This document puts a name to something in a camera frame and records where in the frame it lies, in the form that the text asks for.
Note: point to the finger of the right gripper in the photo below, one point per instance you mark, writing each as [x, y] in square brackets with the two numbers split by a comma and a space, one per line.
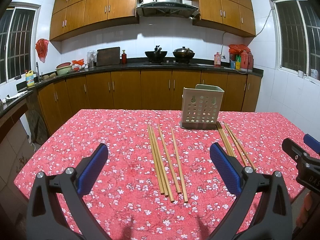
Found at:
[307, 166]
[312, 143]

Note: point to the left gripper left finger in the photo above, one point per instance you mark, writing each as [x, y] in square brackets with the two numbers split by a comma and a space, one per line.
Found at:
[45, 218]

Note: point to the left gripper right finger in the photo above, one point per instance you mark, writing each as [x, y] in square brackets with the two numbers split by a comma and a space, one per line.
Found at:
[273, 216]

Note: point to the person right hand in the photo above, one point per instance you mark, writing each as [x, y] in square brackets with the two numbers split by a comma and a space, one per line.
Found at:
[309, 213]

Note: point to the red floral tablecloth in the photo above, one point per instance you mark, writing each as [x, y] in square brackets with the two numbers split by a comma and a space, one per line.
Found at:
[124, 174]

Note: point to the beige perforated utensil holder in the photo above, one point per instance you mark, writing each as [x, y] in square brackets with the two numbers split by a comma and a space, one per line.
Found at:
[201, 106]

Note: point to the red oil jugs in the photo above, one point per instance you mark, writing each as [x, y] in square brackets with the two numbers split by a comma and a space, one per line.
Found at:
[246, 61]

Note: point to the right window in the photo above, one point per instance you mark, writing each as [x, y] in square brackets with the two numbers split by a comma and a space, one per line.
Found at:
[298, 30]

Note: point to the pink bottle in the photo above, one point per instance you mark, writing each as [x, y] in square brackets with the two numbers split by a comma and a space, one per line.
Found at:
[217, 60]

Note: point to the black lidded wok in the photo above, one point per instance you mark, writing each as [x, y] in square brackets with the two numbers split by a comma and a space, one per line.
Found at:
[183, 55]

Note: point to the lower wooden cabinets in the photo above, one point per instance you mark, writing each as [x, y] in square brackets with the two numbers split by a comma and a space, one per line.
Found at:
[156, 89]

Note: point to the wooden cabinets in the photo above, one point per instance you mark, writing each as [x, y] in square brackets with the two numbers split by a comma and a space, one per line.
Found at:
[156, 89]
[74, 17]

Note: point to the yellow detergent bottle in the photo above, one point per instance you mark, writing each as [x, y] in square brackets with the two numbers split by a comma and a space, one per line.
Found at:
[29, 78]

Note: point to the black wok with ladle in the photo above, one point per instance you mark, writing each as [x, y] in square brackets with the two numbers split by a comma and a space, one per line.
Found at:
[157, 55]

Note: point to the green basin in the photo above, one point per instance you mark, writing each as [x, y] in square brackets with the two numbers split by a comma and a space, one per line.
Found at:
[63, 68]

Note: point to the red bag on counter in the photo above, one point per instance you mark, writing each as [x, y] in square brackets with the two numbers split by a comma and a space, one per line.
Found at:
[77, 64]

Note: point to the red bottle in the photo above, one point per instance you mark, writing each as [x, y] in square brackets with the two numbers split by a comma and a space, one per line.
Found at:
[124, 57]

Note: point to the dark wooden cutting board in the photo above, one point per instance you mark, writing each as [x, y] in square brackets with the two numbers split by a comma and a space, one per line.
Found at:
[108, 56]

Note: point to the steel range hood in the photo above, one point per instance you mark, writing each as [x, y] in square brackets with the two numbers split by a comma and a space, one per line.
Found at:
[168, 8]

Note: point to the upper wooden cabinets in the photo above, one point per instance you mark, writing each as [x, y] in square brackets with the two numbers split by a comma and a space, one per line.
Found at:
[74, 17]

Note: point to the red plastic bag on wall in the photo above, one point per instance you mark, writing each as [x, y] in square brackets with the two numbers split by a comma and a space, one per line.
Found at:
[41, 47]

